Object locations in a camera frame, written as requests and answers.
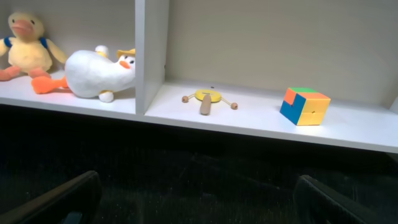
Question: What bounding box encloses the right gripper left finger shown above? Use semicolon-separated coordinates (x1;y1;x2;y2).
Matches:
0;170;103;224

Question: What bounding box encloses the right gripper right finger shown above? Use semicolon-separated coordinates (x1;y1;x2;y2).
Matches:
293;174;388;224

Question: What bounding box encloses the many-coloured puzzle cube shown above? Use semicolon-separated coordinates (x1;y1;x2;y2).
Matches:
279;86;331;127

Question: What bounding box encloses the yellow rattle drum toy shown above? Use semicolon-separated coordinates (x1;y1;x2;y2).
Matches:
181;88;239;116

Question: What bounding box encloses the white plush duck yellow hat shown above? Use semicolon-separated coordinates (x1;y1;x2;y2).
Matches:
30;44;137;104

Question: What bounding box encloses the white shelf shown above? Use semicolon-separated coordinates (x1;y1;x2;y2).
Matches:
0;0;398;155

